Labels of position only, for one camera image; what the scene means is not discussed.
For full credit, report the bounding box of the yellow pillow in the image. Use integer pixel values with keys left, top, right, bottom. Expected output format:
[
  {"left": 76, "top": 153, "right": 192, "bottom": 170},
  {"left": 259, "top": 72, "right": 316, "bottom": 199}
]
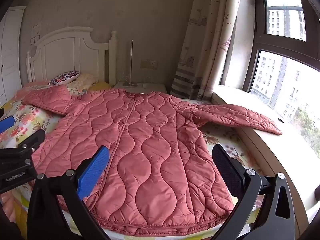
[{"left": 89, "top": 81, "right": 112, "bottom": 92}]

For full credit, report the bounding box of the silver pole lamp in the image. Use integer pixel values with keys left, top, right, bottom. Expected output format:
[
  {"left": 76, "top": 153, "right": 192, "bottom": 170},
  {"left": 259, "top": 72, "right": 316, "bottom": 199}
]
[{"left": 119, "top": 39, "right": 137, "bottom": 87}]

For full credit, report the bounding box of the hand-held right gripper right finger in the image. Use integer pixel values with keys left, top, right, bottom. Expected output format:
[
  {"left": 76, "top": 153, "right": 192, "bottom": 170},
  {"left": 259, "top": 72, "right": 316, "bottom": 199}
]
[{"left": 211, "top": 144, "right": 297, "bottom": 240}]

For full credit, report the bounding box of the pink quilted coat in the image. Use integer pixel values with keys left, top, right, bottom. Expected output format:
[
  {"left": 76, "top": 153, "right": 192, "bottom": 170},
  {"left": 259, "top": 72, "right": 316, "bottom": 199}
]
[{"left": 22, "top": 84, "right": 283, "bottom": 230}]

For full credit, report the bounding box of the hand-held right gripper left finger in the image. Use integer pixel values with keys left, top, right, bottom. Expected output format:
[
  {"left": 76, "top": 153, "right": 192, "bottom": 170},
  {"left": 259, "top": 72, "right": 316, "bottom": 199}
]
[{"left": 26, "top": 145, "right": 110, "bottom": 240}]

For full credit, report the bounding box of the pale floral pillow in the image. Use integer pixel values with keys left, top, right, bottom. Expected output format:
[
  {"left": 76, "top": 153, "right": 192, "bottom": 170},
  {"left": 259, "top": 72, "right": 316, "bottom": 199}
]
[{"left": 66, "top": 73, "right": 97, "bottom": 95}]

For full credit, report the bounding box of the purple embroidered pillow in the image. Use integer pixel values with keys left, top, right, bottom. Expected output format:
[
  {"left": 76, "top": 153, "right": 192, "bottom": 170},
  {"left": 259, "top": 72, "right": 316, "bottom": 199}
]
[{"left": 48, "top": 70, "right": 80, "bottom": 86}]

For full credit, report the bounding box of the floral bed sheet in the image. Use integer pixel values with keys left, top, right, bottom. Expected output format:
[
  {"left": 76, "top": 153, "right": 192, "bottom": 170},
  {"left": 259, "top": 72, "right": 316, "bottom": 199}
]
[{"left": 0, "top": 81, "right": 265, "bottom": 240}]

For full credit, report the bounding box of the white wall notice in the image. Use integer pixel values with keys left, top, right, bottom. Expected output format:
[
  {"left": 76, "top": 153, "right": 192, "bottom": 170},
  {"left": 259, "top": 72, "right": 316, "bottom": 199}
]
[{"left": 30, "top": 23, "right": 42, "bottom": 45}]

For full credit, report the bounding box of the white bed headboard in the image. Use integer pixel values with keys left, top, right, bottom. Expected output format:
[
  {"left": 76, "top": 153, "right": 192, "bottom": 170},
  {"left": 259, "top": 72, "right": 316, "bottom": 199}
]
[{"left": 26, "top": 27, "right": 118, "bottom": 90}]

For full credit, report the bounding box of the pale stone window sill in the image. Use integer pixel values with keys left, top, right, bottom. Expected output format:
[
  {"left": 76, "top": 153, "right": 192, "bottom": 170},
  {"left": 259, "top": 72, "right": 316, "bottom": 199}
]
[{"left": 211, "top": 84, "right": 320, "bottom": 227}]

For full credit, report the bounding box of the dark framed window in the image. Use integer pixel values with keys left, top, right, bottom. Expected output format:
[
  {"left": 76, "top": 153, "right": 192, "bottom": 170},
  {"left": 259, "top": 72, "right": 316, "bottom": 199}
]
[{"left": 244, "top": 0, "right": 320, "bottom": 160}]

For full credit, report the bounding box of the white nightstand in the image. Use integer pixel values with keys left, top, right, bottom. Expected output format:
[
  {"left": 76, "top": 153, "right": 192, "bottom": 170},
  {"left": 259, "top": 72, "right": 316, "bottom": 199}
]
[{"left": 114, "top": 82, "right": 168, "bottom": 94}]

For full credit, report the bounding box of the white power cable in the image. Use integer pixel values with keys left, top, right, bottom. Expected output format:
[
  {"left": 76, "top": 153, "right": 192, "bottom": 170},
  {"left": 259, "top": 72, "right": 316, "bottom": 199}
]
[{"left": 121, "top": 75, "right": 154, "bottom": 86}]

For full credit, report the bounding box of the printed beige curtain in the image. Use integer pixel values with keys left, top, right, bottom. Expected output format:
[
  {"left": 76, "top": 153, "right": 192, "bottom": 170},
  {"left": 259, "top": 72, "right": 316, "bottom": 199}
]
[{"left": 171, "top": 0, "right": 243, "bottom": 100}]

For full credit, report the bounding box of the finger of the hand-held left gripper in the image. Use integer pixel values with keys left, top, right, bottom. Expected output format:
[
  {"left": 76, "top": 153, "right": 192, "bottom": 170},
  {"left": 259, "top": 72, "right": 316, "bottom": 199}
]
[
  {"left": 0, "top": 109, "right": 16, "bottom": 133},
  {"left": 15, "top": 129, "right": 46, "bottom": 159}
]

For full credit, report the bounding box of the white wardrobe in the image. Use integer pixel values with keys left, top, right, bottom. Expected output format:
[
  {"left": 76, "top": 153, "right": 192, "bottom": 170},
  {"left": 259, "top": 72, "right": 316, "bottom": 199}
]
[{"left": 0, "top": 6, "right": 27, "bottom": 105}]

